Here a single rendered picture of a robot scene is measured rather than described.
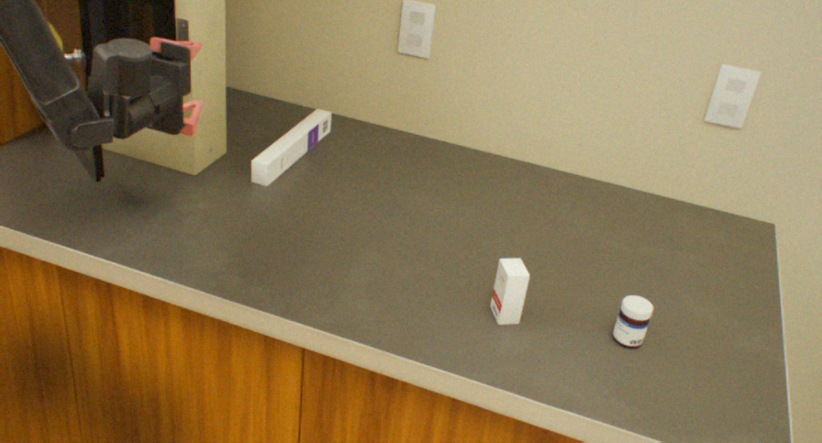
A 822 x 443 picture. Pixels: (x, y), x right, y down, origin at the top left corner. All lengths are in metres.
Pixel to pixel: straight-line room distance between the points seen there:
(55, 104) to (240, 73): 0.91
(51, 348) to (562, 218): 0.95
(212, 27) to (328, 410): 0.69
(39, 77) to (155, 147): 0.53
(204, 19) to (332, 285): 0.52
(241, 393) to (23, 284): 0.43
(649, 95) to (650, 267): 0.37
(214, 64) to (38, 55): 0.52
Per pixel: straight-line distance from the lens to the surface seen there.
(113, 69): 1.11
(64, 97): 1.09
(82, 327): 1.50
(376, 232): 1.40
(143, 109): 1.16
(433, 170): 1.62
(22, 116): 1.73
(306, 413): 1.33
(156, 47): 1.24
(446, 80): 1.73
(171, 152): 1.56
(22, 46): 1.05
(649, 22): 1.62
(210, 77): 1.52
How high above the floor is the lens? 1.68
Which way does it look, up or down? 30 degrees down
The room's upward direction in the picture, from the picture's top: 7 degrees clockwise
